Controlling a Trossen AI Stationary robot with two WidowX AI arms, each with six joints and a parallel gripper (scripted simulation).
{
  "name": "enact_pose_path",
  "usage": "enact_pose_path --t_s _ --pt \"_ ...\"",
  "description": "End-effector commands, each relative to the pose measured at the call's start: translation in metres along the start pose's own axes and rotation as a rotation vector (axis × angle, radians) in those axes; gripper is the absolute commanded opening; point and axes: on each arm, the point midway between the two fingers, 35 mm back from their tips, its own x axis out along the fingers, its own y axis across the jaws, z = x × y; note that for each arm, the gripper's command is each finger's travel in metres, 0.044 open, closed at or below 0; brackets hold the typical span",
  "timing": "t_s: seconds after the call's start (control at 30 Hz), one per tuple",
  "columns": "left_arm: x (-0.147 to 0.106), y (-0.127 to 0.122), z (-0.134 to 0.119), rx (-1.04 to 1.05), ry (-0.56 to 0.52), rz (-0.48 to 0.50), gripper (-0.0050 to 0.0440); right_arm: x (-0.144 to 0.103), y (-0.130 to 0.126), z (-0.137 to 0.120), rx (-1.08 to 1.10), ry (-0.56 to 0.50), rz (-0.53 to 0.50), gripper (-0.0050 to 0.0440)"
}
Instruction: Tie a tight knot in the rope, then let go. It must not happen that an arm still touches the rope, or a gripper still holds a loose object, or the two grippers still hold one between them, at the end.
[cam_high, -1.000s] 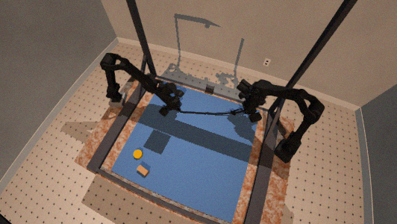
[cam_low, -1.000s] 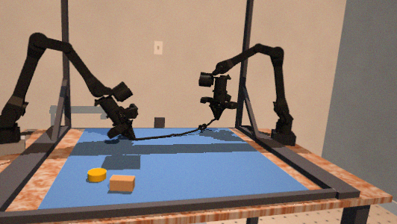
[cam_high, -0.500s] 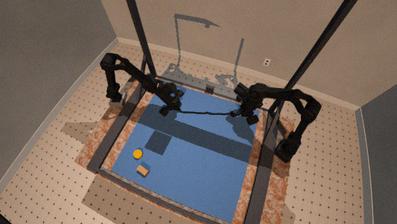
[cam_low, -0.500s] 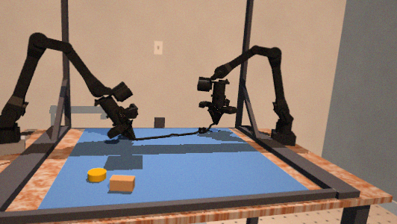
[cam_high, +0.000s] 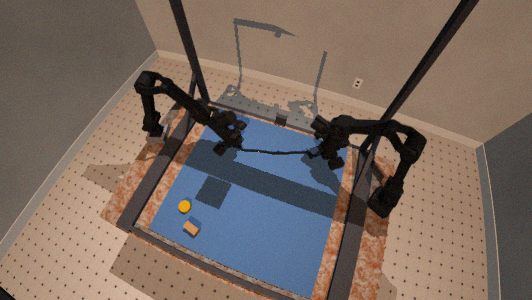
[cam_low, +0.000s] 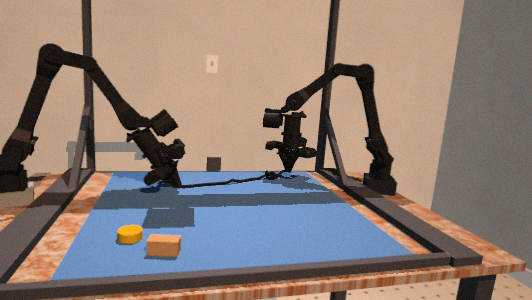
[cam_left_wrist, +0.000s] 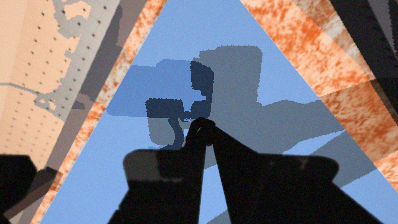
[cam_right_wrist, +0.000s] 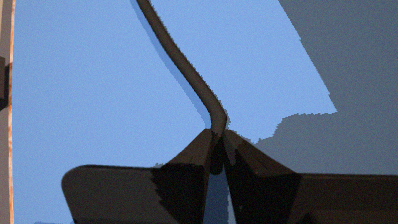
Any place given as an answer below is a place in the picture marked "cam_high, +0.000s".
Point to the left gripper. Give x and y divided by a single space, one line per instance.
330 152

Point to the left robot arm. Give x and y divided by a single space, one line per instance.
345 125

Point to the orange disc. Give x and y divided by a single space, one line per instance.
185 206

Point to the blue mat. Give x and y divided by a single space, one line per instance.
265 215

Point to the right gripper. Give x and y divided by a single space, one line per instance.
218 149

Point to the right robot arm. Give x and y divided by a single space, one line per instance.
199 111

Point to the brown wooden block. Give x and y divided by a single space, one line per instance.
191 228

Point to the dark brown rope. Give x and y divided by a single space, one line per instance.
308 153

